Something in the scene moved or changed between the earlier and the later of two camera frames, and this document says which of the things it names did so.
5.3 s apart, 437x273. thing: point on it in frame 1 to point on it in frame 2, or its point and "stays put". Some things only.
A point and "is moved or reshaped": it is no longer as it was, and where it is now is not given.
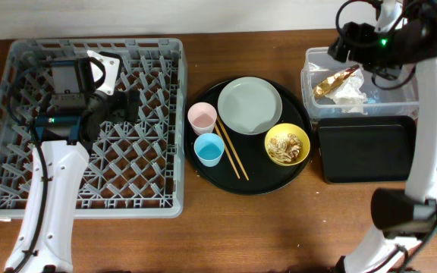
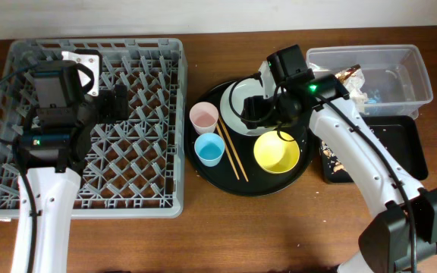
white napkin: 351,98 stays put
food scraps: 284,148 to 334,162
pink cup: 202,116 stays put
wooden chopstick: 227,153 stays put
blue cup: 209,148 stays put
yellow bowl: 287,144 is moved or reshaped
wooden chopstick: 233,149 stays put
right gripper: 363,34 to 253,106
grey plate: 249,105 stays put
